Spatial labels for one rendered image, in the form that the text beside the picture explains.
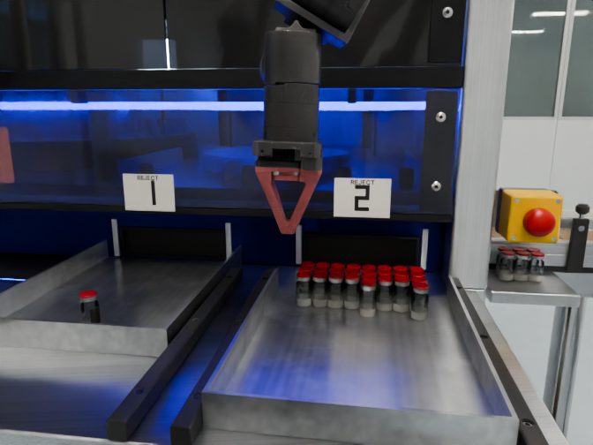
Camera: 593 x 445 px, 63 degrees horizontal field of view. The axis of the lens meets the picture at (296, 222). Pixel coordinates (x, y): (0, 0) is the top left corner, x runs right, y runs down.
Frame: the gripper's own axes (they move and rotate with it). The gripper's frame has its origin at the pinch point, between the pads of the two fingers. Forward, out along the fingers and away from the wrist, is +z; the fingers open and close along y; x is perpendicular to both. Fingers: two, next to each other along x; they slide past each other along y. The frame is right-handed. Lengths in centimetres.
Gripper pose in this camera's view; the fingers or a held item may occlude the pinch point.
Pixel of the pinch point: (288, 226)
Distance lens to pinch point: 52.3
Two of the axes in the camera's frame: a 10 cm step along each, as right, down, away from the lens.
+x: -10.0, -0.5, 0.6
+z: -0.3, 9.8, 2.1
